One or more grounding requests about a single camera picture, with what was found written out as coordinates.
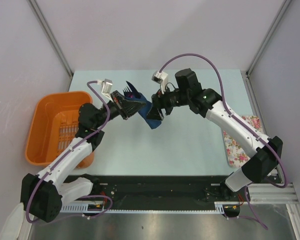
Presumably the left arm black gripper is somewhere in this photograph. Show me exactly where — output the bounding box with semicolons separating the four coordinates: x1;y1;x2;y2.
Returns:
94;90;147;129

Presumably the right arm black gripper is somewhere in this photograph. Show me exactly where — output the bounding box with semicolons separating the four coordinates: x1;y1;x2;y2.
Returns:
145;83;190;122

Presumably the purple iridescent fork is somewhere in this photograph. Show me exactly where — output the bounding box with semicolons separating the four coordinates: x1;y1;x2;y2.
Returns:
122;86;135;98

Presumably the dark blue paper napkin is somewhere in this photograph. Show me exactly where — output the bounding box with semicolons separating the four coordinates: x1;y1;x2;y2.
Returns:
128;95;162;130

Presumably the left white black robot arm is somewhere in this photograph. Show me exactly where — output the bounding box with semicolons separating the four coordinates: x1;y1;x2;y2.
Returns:
20;90;146;223

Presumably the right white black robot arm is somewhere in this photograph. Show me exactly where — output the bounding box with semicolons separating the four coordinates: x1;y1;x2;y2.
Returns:
146;68;283;201

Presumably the orange plastic basket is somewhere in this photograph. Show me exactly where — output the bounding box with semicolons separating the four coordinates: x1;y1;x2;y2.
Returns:
25;91;93;167

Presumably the floral cloth mat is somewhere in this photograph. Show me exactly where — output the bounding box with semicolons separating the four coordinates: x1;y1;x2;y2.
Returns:
223;115;264;168

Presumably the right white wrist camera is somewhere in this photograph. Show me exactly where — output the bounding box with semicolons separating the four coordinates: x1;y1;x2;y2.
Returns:
151;71;168;94

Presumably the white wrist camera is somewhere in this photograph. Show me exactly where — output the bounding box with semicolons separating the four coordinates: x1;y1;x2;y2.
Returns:
151;71;168;94
97;78;113;98

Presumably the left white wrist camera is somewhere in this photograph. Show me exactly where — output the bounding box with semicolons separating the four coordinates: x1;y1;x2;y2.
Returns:
97;78;113;98

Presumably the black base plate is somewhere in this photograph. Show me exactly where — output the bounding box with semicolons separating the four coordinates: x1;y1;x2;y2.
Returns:
62;174;282;212

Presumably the white slotted cable duct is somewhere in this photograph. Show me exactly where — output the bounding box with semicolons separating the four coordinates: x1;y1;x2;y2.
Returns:
60;200;243;215

